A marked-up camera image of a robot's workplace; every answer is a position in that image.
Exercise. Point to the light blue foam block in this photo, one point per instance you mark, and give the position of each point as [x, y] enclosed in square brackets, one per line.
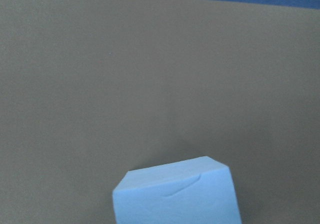
[193, 191]

